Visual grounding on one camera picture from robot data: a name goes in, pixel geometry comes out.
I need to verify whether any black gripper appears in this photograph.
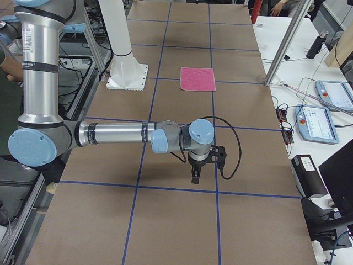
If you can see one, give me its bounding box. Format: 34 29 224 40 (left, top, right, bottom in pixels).
188 157 206 184

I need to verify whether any pink and grey towel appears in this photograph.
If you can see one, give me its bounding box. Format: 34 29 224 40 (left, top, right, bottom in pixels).
180 67 216 92

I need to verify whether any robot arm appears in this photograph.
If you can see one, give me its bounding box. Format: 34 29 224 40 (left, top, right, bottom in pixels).
8 1 216 184

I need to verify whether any black power box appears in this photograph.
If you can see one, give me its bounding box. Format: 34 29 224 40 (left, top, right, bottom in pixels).
291 154 328 199

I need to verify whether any near teach pendant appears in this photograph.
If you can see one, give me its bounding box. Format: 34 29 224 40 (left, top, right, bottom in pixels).
295 105 339 144

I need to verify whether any teach pendant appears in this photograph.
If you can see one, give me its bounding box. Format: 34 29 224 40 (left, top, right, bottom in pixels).
295 105 339 144
315 81 352 113

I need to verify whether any black monitor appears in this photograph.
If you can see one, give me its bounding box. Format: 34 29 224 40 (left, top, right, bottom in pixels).
301 141 352 250

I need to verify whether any far teach pendant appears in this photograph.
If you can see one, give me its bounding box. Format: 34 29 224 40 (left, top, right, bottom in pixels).
315 81 352 113

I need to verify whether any black water bottle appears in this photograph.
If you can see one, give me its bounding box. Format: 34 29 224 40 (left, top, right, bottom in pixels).
306 30 328 59

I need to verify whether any seated person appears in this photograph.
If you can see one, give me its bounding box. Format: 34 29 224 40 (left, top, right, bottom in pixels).
1 50 23 162

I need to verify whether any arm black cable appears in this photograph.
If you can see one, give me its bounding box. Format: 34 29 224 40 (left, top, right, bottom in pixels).
171 116 243 181

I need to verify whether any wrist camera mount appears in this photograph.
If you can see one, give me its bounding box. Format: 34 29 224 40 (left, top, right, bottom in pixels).
206 145 227 171

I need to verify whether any white pedestal base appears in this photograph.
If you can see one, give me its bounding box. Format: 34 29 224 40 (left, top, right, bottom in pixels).
99 0 148 91

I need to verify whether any aluminium frame post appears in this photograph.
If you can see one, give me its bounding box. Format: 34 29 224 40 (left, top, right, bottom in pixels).
264 0 312 87

